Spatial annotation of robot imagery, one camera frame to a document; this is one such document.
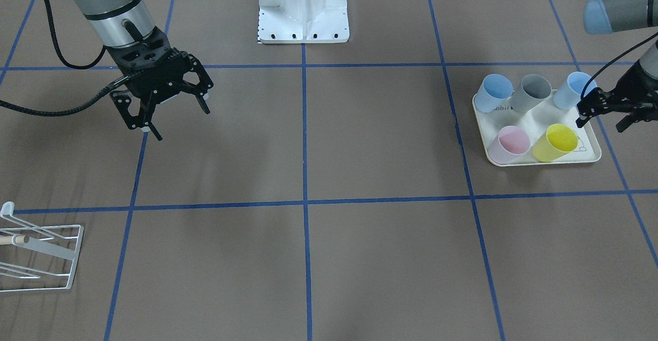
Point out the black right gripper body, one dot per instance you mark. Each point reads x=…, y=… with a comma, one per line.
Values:
x=193, y=76

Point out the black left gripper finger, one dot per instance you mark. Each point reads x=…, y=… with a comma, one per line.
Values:
x=625, y=123
x=582, y=120

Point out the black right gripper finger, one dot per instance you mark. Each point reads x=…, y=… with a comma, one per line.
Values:
x=202, y=101
x=149, y=127

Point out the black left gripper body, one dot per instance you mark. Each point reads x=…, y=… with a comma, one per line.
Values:
x=633, y=88

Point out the yellow plastic cup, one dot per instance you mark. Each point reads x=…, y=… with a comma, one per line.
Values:
x=557, y=141

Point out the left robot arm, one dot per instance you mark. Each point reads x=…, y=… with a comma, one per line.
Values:
x=608, y=16

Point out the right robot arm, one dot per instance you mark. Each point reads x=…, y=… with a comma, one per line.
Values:
x=118, y=23

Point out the blue plastic cup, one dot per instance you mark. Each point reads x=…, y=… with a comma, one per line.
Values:
x=494, y=90
x=576, y=85

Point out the grey plastic cup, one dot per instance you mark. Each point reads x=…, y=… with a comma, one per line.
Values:
x=532, y=91

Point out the pink plastic cup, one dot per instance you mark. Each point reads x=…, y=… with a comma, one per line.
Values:
x=510, y=143

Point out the cream plastic tray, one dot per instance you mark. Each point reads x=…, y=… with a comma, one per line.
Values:
x=534, y=123

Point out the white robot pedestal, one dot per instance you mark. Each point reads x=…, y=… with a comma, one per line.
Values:
x=303, y=22

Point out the white wire cup rack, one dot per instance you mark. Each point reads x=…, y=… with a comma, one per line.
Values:
x=38, y=258

